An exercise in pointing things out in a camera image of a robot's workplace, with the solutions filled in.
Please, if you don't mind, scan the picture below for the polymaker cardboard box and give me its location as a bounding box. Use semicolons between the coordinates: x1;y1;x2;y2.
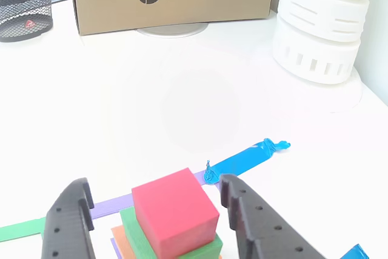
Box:
72;0;277;36

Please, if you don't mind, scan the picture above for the grey round disc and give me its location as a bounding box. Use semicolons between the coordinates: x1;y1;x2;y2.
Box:
135;21;209;38

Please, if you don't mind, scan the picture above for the orange cube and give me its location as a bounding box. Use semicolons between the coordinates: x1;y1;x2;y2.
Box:
110;224;137;259

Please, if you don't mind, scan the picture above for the green cube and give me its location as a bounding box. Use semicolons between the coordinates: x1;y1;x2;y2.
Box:
120;207;224;259

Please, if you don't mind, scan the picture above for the green square frame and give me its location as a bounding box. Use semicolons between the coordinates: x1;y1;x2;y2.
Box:
0;217;47;244

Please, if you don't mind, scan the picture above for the small red cube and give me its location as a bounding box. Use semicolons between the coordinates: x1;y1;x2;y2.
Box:
132;167;220;258

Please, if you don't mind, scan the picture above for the black mesh bin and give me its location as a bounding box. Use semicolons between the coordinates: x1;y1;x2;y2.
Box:
0;0;54;43

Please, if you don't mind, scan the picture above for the purple square frame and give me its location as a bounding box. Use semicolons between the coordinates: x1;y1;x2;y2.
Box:
90;170;224;220

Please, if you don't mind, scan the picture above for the blue tape strip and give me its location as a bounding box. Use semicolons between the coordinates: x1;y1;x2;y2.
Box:
339;243;370;259
204;138;291;186

